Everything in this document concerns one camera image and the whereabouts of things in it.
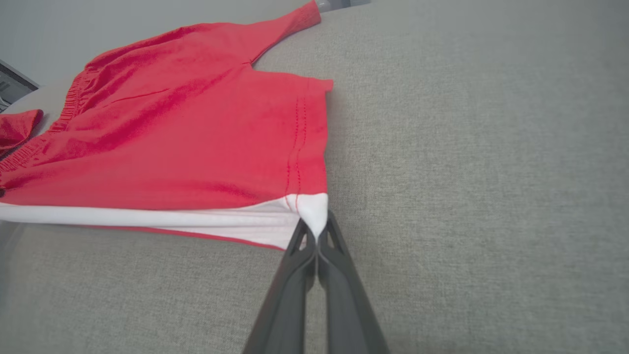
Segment red shorts wide white band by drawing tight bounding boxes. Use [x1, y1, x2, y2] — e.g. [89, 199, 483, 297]
[0, 0, 335, 251]

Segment grey fabric sofa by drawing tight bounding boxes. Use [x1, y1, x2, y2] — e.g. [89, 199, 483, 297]
[0, 0, 629, 354]

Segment grey metal partition leg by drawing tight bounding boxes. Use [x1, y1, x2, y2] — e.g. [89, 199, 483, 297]
[0, 59, 40, 113]

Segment grey metal partition post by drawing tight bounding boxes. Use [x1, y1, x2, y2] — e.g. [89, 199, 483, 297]
[314, 0, 370, 11]

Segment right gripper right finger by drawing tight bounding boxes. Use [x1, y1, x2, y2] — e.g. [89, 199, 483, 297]
[317, 210, 390, 354]

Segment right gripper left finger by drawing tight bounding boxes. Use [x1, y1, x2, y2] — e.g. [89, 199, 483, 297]
[242, 218, 317, 354]

